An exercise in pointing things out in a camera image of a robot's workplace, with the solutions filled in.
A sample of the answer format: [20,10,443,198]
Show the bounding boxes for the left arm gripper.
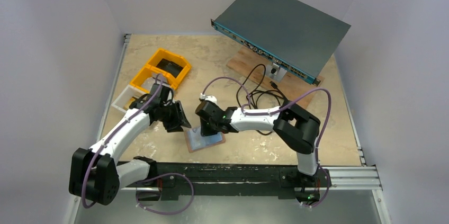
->
[159,101,190,132]

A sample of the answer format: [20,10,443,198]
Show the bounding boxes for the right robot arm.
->
[195,94,322,185]

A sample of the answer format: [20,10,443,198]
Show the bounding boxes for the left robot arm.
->
[68,83,191,208]

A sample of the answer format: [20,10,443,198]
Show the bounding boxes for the grey credit cards in bin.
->
[141,77,170,92]

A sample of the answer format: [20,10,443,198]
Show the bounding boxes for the yellow bin with cards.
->
[130,66,179,93]

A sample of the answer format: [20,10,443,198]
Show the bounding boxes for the white plastic bin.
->
[111,85,145,113]

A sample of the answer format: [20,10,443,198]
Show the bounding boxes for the black item in bin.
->
[156,59,183,78]

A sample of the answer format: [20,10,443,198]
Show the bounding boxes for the yellow bin with black item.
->
[147,48,192,85]

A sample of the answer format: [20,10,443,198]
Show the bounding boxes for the wooden board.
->
[227,47,324,100]

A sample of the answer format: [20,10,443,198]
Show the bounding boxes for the grey socket box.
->
[265,64,287,82]

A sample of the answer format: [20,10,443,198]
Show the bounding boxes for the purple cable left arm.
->
[80,73,194,217]

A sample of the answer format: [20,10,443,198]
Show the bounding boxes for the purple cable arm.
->
[201,76,332,209]
[80,73,194,217]

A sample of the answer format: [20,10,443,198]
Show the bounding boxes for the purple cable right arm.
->
[201,76,332,209]

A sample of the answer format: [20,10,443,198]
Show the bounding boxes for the black cable with USB plug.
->
[237,62,294,136]

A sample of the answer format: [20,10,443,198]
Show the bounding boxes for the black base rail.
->
[130,162,332,203]

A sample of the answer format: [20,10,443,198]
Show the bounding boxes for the aluminium frame rail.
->
[72,165,384,192]

